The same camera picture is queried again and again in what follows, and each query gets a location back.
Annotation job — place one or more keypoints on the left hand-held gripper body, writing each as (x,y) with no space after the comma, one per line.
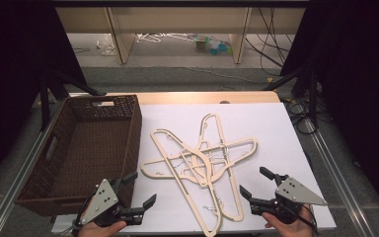
(102,200)

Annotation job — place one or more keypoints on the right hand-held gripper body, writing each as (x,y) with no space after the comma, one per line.
(296,192)

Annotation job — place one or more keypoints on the beige plastic clothes hanger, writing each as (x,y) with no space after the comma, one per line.
(238,219)
(255,146)

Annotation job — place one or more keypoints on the pile of cream hangers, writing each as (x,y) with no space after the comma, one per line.
(191,204)

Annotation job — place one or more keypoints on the brown woven basket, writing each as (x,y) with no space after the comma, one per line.
(89,148)

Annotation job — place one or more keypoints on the person's left hand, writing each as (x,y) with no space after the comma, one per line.
(95,231)

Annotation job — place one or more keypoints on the person's right hand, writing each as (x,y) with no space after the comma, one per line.
(292,230)

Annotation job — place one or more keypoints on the white table sheet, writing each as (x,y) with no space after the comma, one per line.
(276,131)

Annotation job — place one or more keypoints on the black tripod legs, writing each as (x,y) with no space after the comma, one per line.
(47,98)
(312,89)

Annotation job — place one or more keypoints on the black curtain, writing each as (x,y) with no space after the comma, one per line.
(13,65)
(358,82)

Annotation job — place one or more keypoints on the clear plastic bag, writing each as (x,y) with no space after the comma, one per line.
(106,46)

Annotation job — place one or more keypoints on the colourful plastic items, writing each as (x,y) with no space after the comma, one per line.
(215,46)

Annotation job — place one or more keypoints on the beige wooden desk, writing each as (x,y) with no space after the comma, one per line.
(177,19)

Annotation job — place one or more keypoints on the aluminium rail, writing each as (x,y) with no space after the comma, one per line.
(339,179)
(1,210)

